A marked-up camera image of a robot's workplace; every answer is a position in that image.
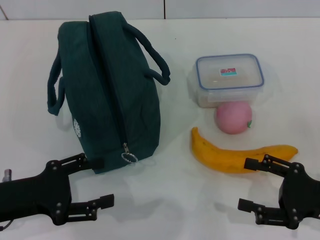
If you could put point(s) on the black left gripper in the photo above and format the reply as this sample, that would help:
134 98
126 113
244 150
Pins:
37 195

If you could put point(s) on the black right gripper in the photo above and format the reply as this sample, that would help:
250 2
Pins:
300 195

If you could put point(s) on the yellow banana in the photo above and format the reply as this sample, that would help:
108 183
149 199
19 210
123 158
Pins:
220 157

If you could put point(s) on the pink toy peach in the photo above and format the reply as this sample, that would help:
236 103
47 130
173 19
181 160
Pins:
232 118

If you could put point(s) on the dark teal insulated lunch bag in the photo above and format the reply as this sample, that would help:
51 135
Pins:
105 100

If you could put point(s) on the clear plastic food container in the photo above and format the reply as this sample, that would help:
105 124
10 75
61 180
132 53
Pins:
227 80

